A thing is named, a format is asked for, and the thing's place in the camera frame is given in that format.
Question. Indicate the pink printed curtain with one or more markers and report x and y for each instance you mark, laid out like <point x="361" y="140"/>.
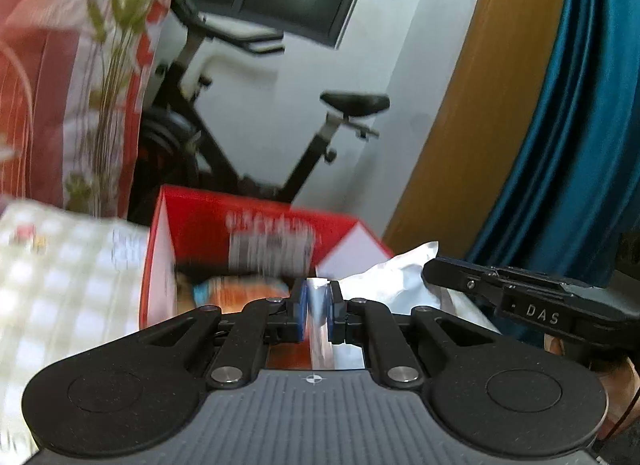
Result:
<point x="55" y="70"/>

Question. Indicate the red cardboard box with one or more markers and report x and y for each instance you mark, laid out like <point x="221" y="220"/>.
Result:
<point x="210" y="225"/>

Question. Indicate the checked bunny print blanket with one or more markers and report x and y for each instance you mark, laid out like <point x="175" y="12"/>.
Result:
<point x="65" y="285"/>

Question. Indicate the black exercise bike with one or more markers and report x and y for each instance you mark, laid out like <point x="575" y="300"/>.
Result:
<point x="190" y="145"/>

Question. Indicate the yellow wooden panel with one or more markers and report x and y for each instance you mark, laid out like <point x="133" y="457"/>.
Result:
<point x="480" y="95"/>

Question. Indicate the white plastic bag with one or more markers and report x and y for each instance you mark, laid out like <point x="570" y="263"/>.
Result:
<point x="395" y="280"/>

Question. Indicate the person's right hand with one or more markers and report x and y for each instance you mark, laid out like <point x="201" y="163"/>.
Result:
<point x="622" y="395"/>

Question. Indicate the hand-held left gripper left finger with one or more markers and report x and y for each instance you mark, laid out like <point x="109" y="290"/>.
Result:
<point x="300" y="312"/>

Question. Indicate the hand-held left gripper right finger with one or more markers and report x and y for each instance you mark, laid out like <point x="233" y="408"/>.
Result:
<point x="332" y="312"/>

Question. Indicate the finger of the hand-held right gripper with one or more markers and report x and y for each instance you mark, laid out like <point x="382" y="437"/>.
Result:
<point x="460" y="277"/>
<point x="535" y="280"/>

